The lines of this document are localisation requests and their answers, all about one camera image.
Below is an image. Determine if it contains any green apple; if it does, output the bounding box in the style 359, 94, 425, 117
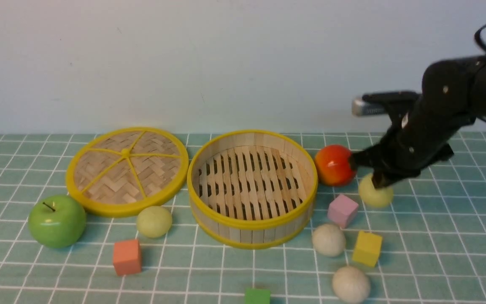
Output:
27, 195, 87, 248

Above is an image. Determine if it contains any white bun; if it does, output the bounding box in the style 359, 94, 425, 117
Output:
332, 266, 372, 304
312, 223, 346, 257

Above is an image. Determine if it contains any bamboo steamer tray yellow rim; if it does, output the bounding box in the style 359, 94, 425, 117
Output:
187, 130, 319, 250

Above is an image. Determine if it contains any yellow-green bun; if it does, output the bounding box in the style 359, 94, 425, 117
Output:
358, 173, 394, 209
136, 206, 173, 239

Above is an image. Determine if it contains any red orange tomato fruit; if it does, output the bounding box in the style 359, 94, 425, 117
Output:
314, 144, 356, 187

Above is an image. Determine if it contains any green cube block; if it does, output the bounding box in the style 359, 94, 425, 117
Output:
244, 288, 271, 304

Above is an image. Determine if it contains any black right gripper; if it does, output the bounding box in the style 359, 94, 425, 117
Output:
349, 91, 475, 189

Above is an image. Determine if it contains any woven bamboo steamer lid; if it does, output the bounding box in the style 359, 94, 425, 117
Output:
65, 127, 189, 218

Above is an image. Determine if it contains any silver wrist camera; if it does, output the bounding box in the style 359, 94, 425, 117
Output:
351, 98, 386, 117

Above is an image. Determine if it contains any green checked tablecloth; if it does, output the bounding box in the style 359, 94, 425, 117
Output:
0, 132, 486, 304

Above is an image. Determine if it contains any pink cube block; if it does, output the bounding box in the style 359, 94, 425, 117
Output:
327, 194, 359, 229

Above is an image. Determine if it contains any orange cube block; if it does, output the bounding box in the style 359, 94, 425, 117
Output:
113, 239, 142, 277

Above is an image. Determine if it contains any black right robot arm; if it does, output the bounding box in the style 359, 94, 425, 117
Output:
348, 24, 486, 189

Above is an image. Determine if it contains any yellow cube block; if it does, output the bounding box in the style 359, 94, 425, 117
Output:
352, 231, 383, 268

